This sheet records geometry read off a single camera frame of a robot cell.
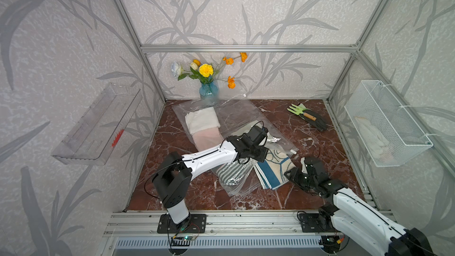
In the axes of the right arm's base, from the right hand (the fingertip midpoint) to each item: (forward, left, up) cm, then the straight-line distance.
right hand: (285, 174), depth 85 cm
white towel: (+35, +46, -1) cm, 58 cm away
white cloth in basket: (+4, -36, +19) cm, 41 cm away
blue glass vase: (+51, +42, +8) cm, 66 cm away
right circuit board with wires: (-27, -15, -4) cm, 31 cm away
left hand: (+6, +10, +9) cm, 15 cm away
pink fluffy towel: (+21, +41, 0) cm, 46 cm away
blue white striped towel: (+1, +7, +1) cm, 7 cm away
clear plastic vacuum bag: (+40, +25, -2) cm, 48 cm away
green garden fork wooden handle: (+37, -21, -1) cm, 43 cm away
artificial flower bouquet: (+43, +40, +29) cm, 65 cm away
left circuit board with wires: (-25, +44, -2) cm, 51 cm away
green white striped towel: (0, +26, +2) cm, 26 cm away
